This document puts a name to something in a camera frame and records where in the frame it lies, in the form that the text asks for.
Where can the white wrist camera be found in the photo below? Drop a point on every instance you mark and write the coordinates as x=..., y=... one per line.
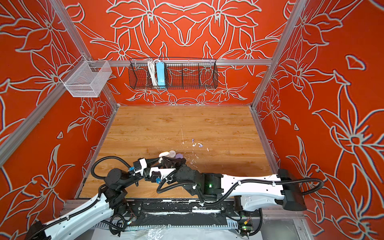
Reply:
x=157, y=174
x=138, y=167

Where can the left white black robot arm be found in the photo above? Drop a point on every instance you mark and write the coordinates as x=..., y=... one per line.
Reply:
x=108, y=206

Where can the cream earbud charging case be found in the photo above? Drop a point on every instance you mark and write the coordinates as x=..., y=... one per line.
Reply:
x=164, y=154

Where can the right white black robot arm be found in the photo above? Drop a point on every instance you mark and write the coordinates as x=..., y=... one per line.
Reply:
x=250, y=193

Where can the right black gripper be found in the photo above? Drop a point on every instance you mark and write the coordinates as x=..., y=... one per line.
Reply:
x=173, y=163

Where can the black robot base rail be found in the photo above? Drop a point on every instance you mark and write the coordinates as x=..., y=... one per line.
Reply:
x=146, y=214

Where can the white round charging case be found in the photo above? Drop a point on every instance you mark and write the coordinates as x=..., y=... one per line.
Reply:
x=172, y=154

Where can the purple round charging case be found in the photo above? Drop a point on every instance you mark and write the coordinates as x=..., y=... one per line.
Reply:
x=179, y=156

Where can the light blue power strip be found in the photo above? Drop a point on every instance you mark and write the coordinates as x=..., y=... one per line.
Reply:
x=160, y=66

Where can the clear plastic wall bin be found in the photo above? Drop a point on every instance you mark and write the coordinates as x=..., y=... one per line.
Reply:
x=85, y=81

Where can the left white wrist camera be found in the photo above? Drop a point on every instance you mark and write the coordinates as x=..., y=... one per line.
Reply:
x=138, y=167

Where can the black wire wall basket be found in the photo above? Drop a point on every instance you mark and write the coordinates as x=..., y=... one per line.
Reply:
x=181, y=74

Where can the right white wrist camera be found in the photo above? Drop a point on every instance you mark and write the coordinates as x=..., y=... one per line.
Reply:
x=157, y=174

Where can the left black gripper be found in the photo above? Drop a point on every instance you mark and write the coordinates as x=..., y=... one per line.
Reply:
x=149, y=162

